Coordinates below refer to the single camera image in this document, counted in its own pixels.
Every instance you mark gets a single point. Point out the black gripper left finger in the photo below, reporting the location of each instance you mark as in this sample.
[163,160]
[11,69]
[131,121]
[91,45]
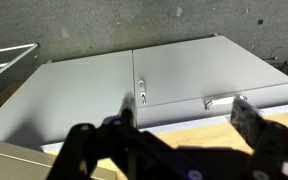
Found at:
[128,113]

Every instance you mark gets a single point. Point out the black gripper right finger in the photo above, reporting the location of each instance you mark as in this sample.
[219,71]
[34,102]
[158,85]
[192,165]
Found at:
[247,120]

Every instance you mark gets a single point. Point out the white base cabinet drawer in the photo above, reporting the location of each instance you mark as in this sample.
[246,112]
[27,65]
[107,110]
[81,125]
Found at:
[277,96]

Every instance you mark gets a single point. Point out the white base cabinet wooden top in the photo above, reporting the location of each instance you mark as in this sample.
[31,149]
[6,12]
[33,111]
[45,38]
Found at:
[197,131]

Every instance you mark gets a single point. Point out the tall white cabinet door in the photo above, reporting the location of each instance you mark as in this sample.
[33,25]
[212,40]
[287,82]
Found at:
[77,93]

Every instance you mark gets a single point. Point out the short white cabinet door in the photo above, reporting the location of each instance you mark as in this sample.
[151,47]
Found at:
[200,66]

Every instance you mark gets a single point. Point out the beige metal file cabinet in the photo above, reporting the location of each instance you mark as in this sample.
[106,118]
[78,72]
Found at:
[10,163]

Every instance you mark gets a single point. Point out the white metal tube rack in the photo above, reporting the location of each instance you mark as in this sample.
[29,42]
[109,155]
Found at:
[17,47]

